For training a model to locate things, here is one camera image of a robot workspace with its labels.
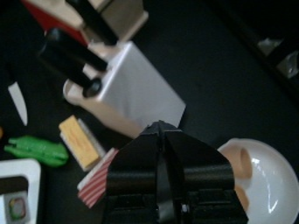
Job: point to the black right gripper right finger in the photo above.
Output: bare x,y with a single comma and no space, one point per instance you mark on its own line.
201,175

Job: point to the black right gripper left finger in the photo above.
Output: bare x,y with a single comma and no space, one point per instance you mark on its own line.
132,175

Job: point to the red striped sushi piece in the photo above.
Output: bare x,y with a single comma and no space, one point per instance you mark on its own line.
95,180

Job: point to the yellow egg sushi piece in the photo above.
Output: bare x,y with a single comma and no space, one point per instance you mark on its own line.
79,143

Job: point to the white sushi roll piece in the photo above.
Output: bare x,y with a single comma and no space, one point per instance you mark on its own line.
17,208

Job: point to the white bowl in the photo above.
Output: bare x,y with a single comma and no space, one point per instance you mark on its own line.
272,180

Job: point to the green toy vegetable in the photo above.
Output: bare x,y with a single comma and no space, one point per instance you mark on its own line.
39,150

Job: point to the white tray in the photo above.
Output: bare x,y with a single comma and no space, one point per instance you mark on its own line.
32,175

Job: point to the white wooden knife block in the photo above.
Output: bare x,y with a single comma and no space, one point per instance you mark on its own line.
136,90

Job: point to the white toy knife blade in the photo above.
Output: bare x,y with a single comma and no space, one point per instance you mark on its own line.
19,102

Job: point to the red and wooden toy block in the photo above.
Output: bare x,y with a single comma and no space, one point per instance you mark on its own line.
57,14

